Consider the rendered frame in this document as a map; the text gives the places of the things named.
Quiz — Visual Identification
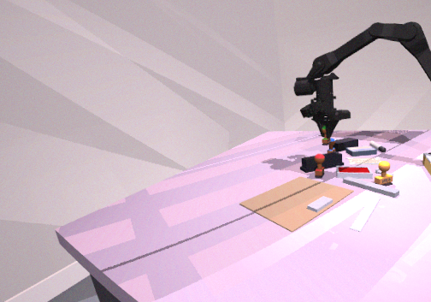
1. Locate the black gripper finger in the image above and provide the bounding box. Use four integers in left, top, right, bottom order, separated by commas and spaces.
311, 117, 326, 137
322, 120, 340, 139

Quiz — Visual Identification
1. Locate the white marker pen with black cap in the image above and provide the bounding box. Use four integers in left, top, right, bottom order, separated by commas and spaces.
369, 141, 387, 152

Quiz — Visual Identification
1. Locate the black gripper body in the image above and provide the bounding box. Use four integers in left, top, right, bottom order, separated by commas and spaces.
313, 93, 351, 121

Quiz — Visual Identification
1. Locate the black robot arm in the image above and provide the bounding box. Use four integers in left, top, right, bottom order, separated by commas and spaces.
294, 21, 431, 118

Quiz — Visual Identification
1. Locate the orange rubber stamp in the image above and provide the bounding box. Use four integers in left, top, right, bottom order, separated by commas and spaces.
374, 161, 393, 186

